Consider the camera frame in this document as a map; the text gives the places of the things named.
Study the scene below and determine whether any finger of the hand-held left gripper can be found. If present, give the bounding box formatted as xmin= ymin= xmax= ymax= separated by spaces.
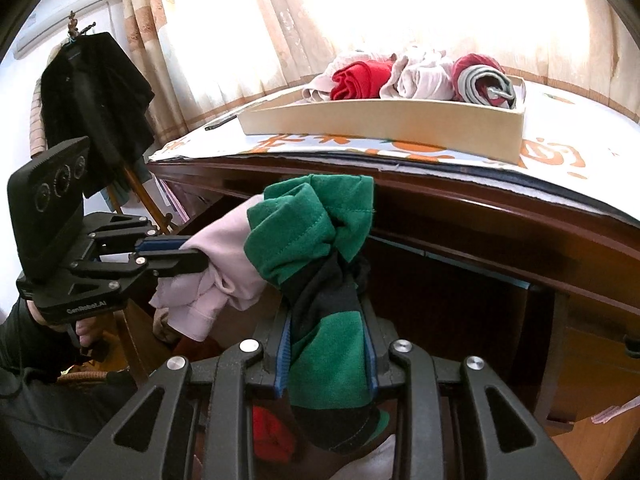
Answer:
xmin=75 ymin=249 xmax=210 ymax=286
xmin=95 ymin=220 xmax=193 ymax=255

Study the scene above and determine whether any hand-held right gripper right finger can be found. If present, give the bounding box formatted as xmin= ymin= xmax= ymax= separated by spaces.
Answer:
xmin=357 ymin=305 xmax=583 ymax=480

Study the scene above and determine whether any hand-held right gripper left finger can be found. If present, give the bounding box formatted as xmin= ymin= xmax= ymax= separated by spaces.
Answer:
xmin=62 ymin=310 xmax=293 ymax=480

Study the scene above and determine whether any green and black underwear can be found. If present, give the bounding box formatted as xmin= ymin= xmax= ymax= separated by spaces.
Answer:
xmin=242 ymin=174 xmax=391 ymax=456

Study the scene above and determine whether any light pink underwear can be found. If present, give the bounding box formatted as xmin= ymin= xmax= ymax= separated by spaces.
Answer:
xmin=149 ymin=195 xmax=281 ymax=343

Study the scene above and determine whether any beige underwear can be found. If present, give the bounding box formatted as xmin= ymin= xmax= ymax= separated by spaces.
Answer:
xmin=301 ymin=72 xmax=351 ymax=103

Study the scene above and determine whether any shallow cardboard box tray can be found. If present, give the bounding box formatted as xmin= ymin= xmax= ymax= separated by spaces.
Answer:
xmin=236 ymin=74 xmax=527 ymax=166

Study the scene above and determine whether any bright red underwear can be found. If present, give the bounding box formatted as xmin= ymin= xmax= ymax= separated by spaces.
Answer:
xmin=330 ymin=60 xmax=396 ymax=102

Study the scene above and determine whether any pink ruffled underwear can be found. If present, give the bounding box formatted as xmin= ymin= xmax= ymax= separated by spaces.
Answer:
xmin=380 ymin=50 xmax=458 ymax=102

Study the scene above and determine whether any person's left forearm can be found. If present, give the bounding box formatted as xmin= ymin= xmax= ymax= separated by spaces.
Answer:
xmin=0 ymin=305 xmax=141 ymax=480

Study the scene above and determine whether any person's left hand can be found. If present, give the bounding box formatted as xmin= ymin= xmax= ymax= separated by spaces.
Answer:
xmin=27 ymin=300 xmax=108 ymax=351

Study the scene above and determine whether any plaid hanging garment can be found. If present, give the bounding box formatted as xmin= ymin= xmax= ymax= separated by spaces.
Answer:
xmin=29 ymin=45 xmax=56 ymax=158

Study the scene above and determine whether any white cloth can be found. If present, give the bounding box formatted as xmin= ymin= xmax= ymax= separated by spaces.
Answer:
xmin=330 ymin=435 xmax=401 ymax=480

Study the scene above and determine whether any black hanging jacket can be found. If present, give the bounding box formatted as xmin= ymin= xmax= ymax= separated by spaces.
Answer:
xmin=40 ymin=31 xmax=156 ymax=198

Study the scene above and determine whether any black smartphone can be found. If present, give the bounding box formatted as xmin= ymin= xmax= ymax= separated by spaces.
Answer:
xmin=204 ymin=114 xmax=240 ymax=132

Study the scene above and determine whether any wicker basket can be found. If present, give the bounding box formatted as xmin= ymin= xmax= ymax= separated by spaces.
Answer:
xmin=56 ymin=369 xmax=108 ymax=386

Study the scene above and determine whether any wooden coat rack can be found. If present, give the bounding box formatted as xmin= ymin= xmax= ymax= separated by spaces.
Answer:
xmin=65 ymin=10 xmax=191 ymax=238

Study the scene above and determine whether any white air conditioner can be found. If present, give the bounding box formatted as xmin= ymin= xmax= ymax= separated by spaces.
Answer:
xmin=14 ymin=0 xmax=110 ymax=58

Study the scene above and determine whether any orange and white patterned curtain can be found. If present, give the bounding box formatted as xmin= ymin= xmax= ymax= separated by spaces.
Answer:
xmin=122 ymin=0 xmax=640 ymax=146

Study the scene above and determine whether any white printed tablecloth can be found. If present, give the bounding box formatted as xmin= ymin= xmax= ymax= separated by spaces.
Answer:
xmin=150 ymin=82 xmax=640 ymax=226

